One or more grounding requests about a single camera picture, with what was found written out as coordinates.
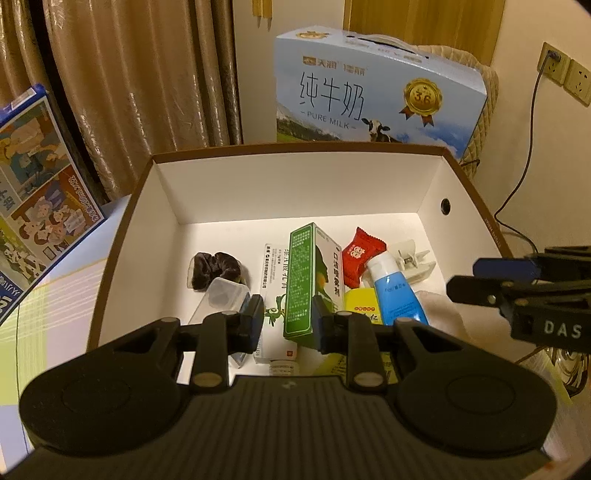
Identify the white hair clip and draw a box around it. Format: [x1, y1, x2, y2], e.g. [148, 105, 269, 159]
[388, 239, 437, 282]

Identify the wall socket with plug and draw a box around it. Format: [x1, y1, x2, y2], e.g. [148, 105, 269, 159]
[538, 42, 571, 86]

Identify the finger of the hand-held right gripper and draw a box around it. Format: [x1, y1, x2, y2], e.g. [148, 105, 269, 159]
[473, 246, 591, 280]
[446, 275, 591, 309]

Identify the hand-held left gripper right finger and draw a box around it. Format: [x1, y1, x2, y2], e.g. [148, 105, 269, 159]
[312, 295, 463, 394]

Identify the beige patterned curtain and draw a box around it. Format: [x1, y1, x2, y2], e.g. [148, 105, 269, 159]
[0, 0, 243, 204]

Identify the brown velvet scrunchie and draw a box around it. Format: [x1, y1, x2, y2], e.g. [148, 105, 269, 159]
[187, 251, 243, 291]

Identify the yellow snack packet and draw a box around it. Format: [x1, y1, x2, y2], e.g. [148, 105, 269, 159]
[318, 288, 384, 377]

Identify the dark blue milk carton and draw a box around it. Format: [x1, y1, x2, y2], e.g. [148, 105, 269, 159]
[0, 83, 108, 324]

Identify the empty wall socket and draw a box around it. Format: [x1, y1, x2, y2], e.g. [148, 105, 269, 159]
[564, 59, 591, 104]

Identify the green medicine box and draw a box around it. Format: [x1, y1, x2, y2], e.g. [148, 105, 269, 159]
[283, 222, 345, 347]

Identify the blue cream tube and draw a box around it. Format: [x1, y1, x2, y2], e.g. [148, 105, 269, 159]
[367, 255, 430, 326]

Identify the black plug cable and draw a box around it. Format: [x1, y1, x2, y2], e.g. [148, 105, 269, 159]
[494, 53, 559, 252]

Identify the checked tablecloth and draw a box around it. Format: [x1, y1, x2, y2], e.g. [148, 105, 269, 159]
[0, 191, 139, 462]

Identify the wooden door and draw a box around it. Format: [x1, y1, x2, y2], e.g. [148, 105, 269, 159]
[342, 0, 505, 56]

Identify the red candy packet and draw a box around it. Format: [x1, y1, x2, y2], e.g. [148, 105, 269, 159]
[341, 227, 386, 287]

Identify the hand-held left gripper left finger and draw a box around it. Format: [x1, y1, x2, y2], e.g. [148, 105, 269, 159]
[110, 293, 266, 394]

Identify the white medicine box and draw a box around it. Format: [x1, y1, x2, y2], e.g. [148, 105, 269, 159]
[253, 242, 301, 365]

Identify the brown cardboard box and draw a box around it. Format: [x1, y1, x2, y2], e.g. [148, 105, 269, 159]
[87, 143, 515, 377]

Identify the light blue milk carton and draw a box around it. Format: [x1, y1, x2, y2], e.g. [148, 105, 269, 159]
[274, 28, 488, 162]

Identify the clear plastic case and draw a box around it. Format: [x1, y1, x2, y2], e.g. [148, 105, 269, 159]
[187, 277, 254, 367]

